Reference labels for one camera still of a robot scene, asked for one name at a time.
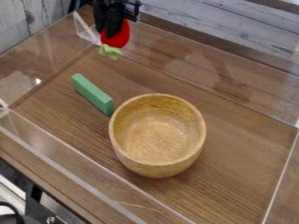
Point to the red plush strawberry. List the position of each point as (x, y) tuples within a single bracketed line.
[(113, 44)]

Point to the wooden bowl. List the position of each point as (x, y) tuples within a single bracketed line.
[(158, 133)]

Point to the black metal table frame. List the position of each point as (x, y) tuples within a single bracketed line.
[(31, 200)]

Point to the green rectangular block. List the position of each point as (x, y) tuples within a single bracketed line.
[(94, 94)]

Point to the clear acrylic tray walls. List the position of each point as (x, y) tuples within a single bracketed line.
[(54, 133)]

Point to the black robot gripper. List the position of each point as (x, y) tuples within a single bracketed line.
[(118, 9)]

